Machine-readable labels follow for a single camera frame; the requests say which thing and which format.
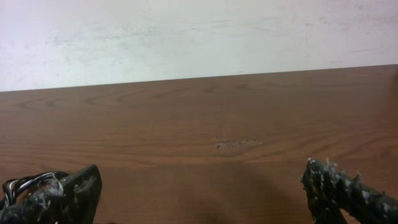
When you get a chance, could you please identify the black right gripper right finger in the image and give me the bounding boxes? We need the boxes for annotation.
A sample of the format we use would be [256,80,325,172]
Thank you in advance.
[300,158,397,224]

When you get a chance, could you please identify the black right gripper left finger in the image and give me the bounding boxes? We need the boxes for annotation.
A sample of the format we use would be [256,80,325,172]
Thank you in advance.
[1,164,102,224]

